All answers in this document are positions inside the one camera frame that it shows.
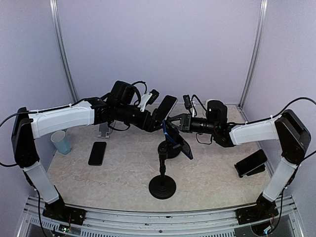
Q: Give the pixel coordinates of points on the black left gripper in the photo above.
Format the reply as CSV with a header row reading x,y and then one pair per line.
x,y
149,126

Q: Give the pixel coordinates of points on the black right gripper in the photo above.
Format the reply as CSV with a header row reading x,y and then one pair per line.
x,y
186,125

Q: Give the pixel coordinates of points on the black phone with silver back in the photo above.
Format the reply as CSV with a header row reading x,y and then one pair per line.
x,y
165,107

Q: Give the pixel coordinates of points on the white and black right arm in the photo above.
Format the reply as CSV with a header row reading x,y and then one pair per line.
x,y
286,127

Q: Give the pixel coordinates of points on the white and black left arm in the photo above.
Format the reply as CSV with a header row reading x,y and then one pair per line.
x,y
115,105

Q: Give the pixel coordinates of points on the blue phone in front holder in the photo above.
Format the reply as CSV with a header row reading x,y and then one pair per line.
x,y
176,139

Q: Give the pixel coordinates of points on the black round stand base rear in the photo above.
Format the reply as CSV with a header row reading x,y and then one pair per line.
x,y
172,150

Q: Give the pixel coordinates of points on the white folding phone stand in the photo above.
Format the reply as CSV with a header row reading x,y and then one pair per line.
x,y
104,131

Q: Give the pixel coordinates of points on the black front stand with pole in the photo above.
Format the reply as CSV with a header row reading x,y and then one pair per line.
x,y
162,186

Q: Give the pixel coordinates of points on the black folding phone stand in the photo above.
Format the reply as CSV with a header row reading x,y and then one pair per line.
x,y
243,170

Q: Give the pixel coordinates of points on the white ceramic mug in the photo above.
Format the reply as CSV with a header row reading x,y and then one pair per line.
x,y
206,104

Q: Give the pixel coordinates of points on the light blue plastic cup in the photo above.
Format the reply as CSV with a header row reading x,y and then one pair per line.
x,y
61,142

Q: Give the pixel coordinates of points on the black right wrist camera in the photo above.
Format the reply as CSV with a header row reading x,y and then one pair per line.
x,y
187,102

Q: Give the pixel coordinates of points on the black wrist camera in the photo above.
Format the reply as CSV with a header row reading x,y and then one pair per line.
x,y
187,102
154,96

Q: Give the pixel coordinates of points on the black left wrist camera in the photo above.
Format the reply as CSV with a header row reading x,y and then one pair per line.
x,y
154,96

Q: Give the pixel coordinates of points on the right aluminium frame post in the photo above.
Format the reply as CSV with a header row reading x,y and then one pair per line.
x,y
255,52

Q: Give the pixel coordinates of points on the aluminium frame post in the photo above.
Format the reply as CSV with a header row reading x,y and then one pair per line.
x,y
58,31
255,52

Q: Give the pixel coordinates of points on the left aluminium frame post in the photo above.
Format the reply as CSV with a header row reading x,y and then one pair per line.
x,y
58,31

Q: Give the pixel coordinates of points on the aluminium front rail base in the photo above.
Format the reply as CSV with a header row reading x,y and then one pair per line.
x,y
100,222

